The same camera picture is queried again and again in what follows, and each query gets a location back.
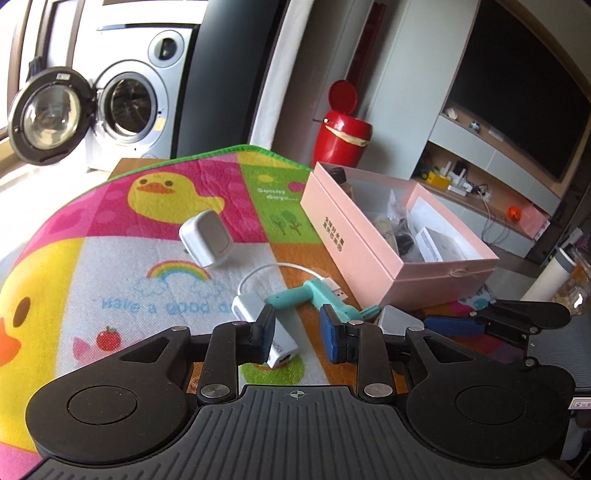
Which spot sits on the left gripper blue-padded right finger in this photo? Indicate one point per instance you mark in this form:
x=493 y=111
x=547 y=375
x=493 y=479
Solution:
x=362 y=344

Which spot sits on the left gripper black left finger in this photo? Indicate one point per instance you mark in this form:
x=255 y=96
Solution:
x=232 y=345

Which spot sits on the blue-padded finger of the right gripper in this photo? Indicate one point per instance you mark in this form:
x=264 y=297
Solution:
x=454 y=327

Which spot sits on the grey square power adapter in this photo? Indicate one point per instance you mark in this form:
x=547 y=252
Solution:
x=395 y=322

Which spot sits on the white ethernet adapter with cable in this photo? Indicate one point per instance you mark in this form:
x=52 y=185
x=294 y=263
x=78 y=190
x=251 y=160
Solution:
x=247 y=307

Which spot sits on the teal plastic hook tool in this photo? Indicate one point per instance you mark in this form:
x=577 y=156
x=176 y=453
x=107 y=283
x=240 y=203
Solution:
x=318 y=293

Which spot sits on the white round-cornered plug adapter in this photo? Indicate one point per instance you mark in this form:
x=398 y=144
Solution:
x=206 y=239

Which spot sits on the yellow oil bottle black cap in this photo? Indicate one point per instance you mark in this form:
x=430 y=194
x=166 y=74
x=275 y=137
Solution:
x=338 y=174

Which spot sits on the white cylindrical bottle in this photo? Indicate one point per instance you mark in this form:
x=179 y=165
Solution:
x=554 y=275

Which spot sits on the pink cardboard box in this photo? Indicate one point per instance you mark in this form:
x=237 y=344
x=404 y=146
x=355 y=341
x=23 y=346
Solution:
x=374 y=272

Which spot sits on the white flat box in pink box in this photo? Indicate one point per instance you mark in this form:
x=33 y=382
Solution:
x=437 y=247

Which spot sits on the orange small toy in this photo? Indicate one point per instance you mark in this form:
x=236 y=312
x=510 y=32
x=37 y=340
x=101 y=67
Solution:
x=514 y=214

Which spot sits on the clear plastic bag with items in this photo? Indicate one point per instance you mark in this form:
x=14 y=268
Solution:
x=394 y=227

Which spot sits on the colourful cartoon play mat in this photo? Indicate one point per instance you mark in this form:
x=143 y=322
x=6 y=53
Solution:
x=108 y=270

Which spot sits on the yellow toy on shelf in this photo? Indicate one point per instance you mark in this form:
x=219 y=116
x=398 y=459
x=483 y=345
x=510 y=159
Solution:
x=436 y=180

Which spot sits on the black television screen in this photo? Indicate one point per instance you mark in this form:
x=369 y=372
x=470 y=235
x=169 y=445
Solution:
x=510 y=79

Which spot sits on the silver washing machine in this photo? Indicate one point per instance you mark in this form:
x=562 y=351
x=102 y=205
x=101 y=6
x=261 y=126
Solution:
x=135 y=72

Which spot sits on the washing machine round door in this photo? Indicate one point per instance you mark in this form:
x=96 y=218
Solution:
x=51 y=115

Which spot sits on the grey tv wall cabinet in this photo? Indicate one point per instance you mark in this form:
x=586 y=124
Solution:
x=508 y=178

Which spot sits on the red pedestal trash bin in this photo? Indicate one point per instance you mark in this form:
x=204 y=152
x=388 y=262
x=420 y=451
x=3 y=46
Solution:
x=342 y=139

